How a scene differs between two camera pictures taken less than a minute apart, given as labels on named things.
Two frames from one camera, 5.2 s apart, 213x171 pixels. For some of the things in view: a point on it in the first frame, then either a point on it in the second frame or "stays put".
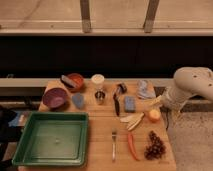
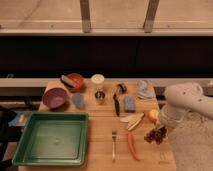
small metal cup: (100, 94) stays put
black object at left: (8, 134) stays put
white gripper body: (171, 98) → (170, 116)
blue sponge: (130, 104) stays put
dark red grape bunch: (156, 148) → (156, 135)
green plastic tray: (54, 139) stays put
